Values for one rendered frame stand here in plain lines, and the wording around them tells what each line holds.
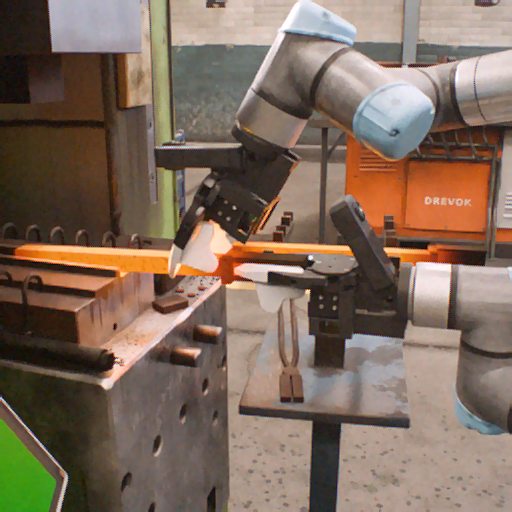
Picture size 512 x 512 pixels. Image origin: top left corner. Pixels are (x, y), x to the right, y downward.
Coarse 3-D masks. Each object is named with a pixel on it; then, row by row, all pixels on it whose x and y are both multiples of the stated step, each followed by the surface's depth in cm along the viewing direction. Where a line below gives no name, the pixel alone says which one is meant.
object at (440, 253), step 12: (276, 252) 107; (288, 252) 107; (300, 252) 106; (312, 252) 106; (324, 252) 106; (336, 252) 105; (348, 252) 105; (396, 252) 104; (408, 252) 104; (420, 252) 104; (432, 252) 102; (444, 252) 103; (456, 252) 103; (468, 252) 102; (480, 252) 102; (468, 264) 103; (480, 264) 103
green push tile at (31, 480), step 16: (0, 432) 40; (0, 448) 39; (16, 448) 41; (0, 464) 38; (16, 464) 40; (32, 464) 41; (0, 480) 37; (16, 480) 39; (32, 480) 40; (48, 480) 42; (0, 496) 36; (16, 496) 38; (32, 496) 39; (48, 496) 41
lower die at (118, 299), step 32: (0, 256) 86; (0, 288) 80; (32, 288) 79; (64, 288) 78; (96, 288) 77; (128, 288) 85; (32, 320) 75; (64, 320) 74; (96, 320) 77; (128, 320) 85
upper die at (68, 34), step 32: (0, 0) 64; (32, 0) 63; (64, 0) 65; (96, 0) 71; (128, 0) 77; (0, 32) 65; (32, 32) 64; (64, 32) 65; (96, 32) 71; (128, 32) 78
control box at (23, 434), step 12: (0, 408) 43; (12, 420) 44; (24, 432) 44; (24, 444) 43; (36, 444) 45; (36, 456) 44; (48, 456) 45; (48, 468) 44; (60, 468) 46; (60, 480) 45; (60, 492) 44; (60, 504) 43
